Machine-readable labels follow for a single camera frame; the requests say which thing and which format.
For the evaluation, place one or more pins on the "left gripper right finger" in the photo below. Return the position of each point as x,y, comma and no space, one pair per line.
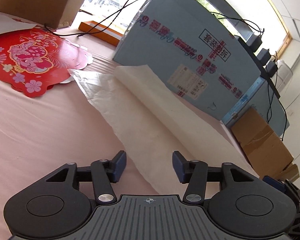
193,173

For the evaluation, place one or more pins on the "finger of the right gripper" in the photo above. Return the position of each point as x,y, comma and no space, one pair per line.
274,183

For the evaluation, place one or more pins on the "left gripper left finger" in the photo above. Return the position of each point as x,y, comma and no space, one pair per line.
105,172

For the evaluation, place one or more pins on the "white fabric shopping bag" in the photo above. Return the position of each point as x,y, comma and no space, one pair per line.
152,123

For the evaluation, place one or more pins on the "open brown cardboard box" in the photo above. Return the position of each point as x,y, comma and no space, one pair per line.
264,150

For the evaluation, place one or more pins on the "white air conditioner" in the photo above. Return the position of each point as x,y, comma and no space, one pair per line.
284,75

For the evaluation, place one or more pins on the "black shelf bar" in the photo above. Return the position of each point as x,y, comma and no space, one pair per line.
263,72

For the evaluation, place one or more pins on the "black power adapter right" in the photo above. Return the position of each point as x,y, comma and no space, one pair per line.
271,68

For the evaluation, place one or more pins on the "black power adapter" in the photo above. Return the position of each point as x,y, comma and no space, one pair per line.
263,56
271,68
254,42

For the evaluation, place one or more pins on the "large light blue carton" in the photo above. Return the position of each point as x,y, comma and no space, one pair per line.
191,52

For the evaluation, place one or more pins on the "black power adapter middle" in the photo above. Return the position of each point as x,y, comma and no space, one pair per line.
263,56

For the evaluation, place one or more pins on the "red paper decoration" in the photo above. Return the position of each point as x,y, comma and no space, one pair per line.
32,61

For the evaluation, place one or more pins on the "black power adapter left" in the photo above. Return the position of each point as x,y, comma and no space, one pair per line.
254,42

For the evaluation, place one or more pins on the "orange flat box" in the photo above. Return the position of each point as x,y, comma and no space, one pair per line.
101,31

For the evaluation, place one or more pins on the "white paper sheet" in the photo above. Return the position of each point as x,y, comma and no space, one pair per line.
9,25

